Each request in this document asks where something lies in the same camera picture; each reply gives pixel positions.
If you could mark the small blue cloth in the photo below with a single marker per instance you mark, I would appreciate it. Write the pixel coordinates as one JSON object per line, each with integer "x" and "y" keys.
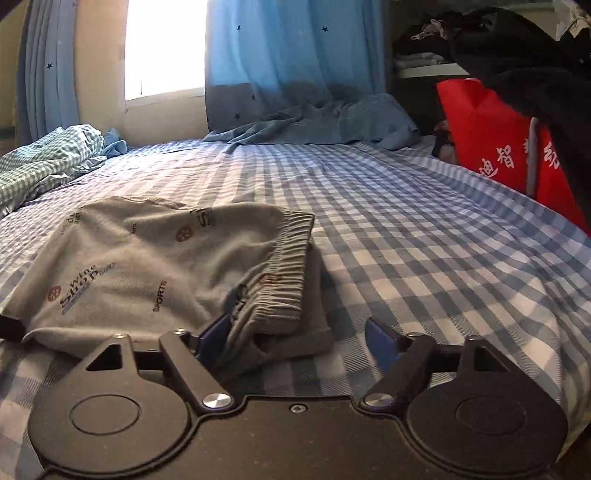
{"x": 114, "y": 143}

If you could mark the blue blanket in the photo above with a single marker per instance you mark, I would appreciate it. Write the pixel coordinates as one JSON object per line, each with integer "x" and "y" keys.
{"x": 332, "y": 122}

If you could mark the green checked quilt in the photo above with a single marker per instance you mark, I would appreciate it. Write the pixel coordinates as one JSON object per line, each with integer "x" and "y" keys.
{"x": 46, "y": 157}

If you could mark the grey printed pants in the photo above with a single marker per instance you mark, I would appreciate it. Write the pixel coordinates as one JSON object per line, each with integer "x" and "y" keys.
{"x": 152, "y": 258}

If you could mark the window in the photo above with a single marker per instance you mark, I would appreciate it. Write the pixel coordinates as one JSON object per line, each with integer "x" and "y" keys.
{"x": 164, "y": 46}

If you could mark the black garment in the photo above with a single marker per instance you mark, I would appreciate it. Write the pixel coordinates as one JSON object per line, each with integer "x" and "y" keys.
{"x": 531, "y": 60}

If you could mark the red bag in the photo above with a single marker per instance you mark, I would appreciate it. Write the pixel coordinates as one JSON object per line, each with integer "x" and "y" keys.
{"x": 489, "y": 138}

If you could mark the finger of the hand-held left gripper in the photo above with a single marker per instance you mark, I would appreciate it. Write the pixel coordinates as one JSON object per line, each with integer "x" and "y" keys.
{"x": 9, "y": 328}

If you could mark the pile of folded clothes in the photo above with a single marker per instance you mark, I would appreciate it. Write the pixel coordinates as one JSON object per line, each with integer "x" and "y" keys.
{"x": 425, "y": 57}

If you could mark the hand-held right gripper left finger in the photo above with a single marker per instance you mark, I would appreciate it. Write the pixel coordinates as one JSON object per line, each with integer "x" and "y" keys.
{"x": 213, "y": 339}

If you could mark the blue checked bed sheet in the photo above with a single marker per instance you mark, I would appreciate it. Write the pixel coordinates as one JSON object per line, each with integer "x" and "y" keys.
{"x": 392, "y": 221}

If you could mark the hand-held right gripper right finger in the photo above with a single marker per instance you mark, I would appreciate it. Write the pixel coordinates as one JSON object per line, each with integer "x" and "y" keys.
{"x": 381, "y": 339}

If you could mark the blue star curtain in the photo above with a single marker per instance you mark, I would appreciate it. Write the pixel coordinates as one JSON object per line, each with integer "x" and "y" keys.
{"x": 295, "y": 55}
{"x": 51, "y": 60}

